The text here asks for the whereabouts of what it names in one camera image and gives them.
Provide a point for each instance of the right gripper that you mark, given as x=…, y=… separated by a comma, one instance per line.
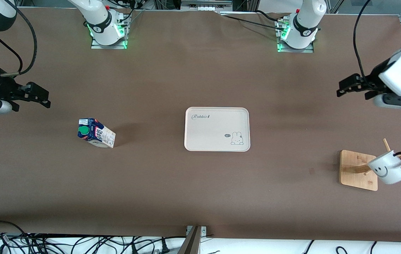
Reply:
x=0, y=86

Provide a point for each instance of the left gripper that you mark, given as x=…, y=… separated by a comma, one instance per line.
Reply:
x=375, y=78

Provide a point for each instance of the blue white milk carton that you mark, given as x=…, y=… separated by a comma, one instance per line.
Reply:
x=103, y=135

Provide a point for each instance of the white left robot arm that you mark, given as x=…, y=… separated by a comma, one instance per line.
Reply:
x=306, y=21

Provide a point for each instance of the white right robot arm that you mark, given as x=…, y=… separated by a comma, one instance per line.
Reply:
x=98, y=21

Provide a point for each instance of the wooden mug tree rack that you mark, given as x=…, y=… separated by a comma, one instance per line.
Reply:
x=357, y=173

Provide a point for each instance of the cream tray with rabbit print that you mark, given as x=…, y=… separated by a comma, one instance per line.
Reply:
x=214, y=130

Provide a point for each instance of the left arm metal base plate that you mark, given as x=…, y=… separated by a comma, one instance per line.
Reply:
x=295, y=50

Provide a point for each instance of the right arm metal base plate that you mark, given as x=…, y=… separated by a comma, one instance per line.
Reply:
x=109, y=46

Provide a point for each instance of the silver metal bracket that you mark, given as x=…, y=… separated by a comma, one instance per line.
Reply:
x=204, y=231

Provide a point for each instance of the dark metal post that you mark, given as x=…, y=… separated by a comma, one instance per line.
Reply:
x=190, y=243

